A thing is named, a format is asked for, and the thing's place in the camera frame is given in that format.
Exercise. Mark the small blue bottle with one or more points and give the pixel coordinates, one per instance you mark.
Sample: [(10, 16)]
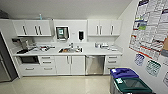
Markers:
[(40, 16)]

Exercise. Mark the white under-sink cabinet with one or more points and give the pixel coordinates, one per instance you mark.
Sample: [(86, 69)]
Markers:
[(70, 65)]

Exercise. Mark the blue label soap bottle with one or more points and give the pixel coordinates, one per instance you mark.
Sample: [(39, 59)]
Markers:
[(96, 45)]

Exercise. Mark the steel paper towel dispenser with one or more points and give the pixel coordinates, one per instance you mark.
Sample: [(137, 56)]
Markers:
[(61, 33)]

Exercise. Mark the white drawer cabinet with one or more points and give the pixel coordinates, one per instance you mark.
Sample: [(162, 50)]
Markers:
[(46, 66), (112, 64)]

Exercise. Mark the small blue wall notice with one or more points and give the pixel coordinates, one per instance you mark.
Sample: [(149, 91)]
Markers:
[(139, 59)]

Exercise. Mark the stainless steel dishwasher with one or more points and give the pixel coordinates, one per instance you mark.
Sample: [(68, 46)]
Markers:
[(95, 65)]

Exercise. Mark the small green wall notice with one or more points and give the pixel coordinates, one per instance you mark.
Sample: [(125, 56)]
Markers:
[(153, 67)]

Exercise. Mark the black soap dispenser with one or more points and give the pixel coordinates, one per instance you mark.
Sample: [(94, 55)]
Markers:
[(81, 35)]

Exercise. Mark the black built-in microwave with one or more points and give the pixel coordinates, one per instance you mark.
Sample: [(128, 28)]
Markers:
[(29, 60)]

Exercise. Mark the blue lid waste bin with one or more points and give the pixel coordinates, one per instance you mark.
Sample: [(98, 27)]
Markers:
[(123, 72)]

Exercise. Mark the steel kitchen sink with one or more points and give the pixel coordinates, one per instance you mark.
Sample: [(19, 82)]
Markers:
[(68, 50)]

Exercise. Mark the small white wall notice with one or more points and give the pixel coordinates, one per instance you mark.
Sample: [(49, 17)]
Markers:
[(165, 79)]

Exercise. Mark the chrome faucet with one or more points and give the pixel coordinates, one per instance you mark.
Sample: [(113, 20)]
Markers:
[(71, 45)]

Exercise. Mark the large wall poster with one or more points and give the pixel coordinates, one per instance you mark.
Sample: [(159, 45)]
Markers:
[(150, 26)]

